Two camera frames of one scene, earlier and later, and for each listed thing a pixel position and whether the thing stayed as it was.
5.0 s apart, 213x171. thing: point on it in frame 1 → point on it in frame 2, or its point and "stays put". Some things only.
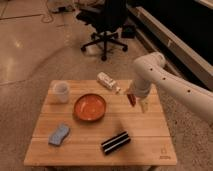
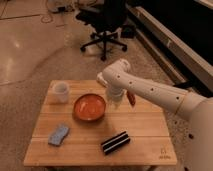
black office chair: x=107 y=17 stays put
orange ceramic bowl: x=90 y=107 stays put
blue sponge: x=59 y=136 stays put
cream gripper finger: x=144 y=104 → x=116 y=103
